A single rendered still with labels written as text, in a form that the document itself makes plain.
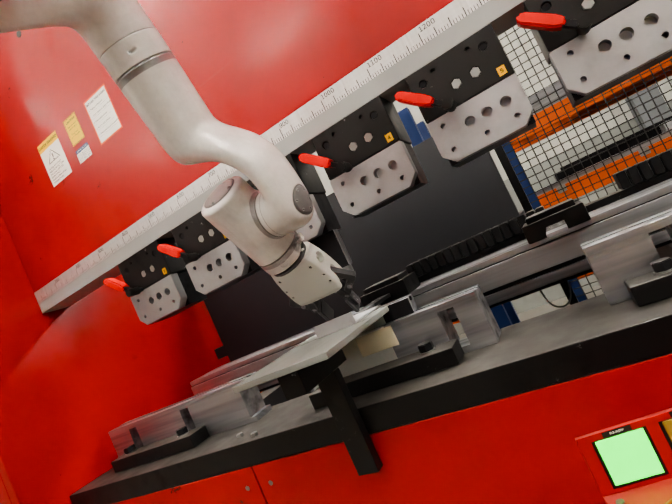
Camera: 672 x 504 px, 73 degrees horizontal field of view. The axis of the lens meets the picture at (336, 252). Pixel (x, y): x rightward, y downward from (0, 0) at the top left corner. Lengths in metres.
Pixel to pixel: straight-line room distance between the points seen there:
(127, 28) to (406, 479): 0.77
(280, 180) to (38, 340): 0.99
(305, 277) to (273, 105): 0.34
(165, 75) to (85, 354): 1.00
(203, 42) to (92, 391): 0.99
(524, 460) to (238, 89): 0.81
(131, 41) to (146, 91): 0.06
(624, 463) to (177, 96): 0.67
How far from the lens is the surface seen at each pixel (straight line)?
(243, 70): 0.97
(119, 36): 0.71
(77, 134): 1.30
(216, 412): 1.14
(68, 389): 1.48
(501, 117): 0.77
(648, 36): 0.79
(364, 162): 0.82
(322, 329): 0.83
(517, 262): 1.05
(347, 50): 0.87
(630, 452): 0.55
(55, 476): 1.43
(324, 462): 0.87
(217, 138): 0.67
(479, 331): 0.82
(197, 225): 1.03
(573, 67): 0.78
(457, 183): 1.32
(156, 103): 0.69
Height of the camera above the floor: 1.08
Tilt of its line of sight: 3 degrees up
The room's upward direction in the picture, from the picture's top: 25 degrees counter-clockwise
